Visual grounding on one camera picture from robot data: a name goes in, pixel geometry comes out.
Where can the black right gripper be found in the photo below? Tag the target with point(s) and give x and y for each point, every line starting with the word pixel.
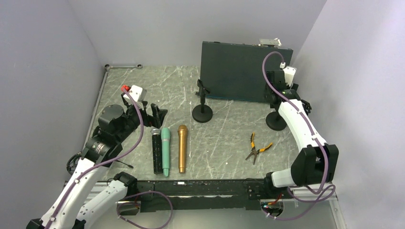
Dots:
pixel 293 87

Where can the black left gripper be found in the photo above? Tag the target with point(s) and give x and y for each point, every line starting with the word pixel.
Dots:
pixel 158 116

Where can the mint green toy microphone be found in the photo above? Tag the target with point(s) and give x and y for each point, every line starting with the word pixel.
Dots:
pixel 166 150

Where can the black silver-mesh microphone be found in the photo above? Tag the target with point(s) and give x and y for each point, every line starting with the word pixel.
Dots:
pixel 157 151

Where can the gold microphone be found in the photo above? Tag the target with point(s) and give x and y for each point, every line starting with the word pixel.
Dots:
pixel 182 134

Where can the black stand with shock mount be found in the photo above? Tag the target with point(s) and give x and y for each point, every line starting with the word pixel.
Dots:
pixel 275 122

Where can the black round-base mic stand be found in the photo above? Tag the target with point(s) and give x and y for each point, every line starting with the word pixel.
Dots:
pixel 202 113

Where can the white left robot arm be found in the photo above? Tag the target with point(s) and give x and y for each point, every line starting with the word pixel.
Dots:
pixel 70 210

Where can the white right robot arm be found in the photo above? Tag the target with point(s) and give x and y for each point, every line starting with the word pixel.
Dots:
pixel 316 161

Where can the white device behind panel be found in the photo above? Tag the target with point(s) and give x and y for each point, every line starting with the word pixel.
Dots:
pixel 270 43

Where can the dark grey upright panel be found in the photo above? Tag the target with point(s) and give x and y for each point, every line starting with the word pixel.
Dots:
pixel 234 71

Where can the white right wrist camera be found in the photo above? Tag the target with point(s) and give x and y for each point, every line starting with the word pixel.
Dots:
pixel 289 73

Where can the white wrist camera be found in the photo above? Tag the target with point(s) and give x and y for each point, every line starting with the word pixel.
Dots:
pixel 289 73
pixel 137 93

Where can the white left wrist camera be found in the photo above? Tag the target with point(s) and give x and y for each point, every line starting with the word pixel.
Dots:
pixel 137 93

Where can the aluminium table edge rail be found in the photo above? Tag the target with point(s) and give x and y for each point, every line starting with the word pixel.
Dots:
pixel 96 104

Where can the silver ring spanner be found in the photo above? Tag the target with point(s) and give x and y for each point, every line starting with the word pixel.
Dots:
pixel 109 67

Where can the yellow handle pliers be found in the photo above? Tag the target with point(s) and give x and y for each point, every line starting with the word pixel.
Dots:
pixel 256 151

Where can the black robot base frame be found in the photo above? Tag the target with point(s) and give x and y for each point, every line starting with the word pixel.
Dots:
pixel 247 193

